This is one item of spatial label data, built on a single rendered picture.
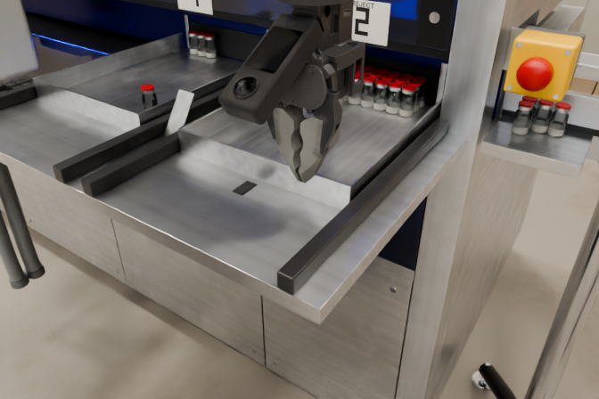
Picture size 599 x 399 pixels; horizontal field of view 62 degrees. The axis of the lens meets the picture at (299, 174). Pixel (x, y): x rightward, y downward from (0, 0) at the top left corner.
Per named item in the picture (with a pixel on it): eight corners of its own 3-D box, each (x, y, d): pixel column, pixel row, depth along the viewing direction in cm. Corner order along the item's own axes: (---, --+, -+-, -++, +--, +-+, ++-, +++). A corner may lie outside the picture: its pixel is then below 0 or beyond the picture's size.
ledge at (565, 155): (504, 119, 82) (507, 108, 81) (592, 139, 76) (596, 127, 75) (479, 153, 72) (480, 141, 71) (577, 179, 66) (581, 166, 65)
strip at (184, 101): (184, 126, 75) (179, 88, 72) (199, 130, 74) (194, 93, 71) (107, 165, 65) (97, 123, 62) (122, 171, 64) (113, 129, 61)
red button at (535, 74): (518, 81, 65) (526, 51, 63) (552, 87, 63) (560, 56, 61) (511, 90, 62) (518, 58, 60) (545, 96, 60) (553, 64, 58)
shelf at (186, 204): (168, 52, 112) (167, 44, 111) (481, 129, 79) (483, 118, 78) (-61, 131, 78) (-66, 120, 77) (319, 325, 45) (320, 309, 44)
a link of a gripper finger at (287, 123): (324, 165, 61) (326, 93, 56) (297, 186, 56) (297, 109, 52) (303, 158, 62) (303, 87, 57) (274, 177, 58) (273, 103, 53)
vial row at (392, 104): (317, 90, 87) (318, 65, 85) (415, 114, 78) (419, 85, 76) (311, 94, 85) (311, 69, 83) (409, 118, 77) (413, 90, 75)
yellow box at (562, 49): (515, 76, 71) (527, 25, 67) (570, 86, 67) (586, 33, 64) (501, 93, 66) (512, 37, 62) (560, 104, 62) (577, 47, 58)
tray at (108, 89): (183, 48, 109) (181, 32, 107) (280, 70, 96) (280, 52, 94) (37, 98, 85) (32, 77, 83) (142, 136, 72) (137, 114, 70)
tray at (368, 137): (313, 78, 92) (314, 61, 91) (450, 110, 80) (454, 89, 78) (181, 151, 68) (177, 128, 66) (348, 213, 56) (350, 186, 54)
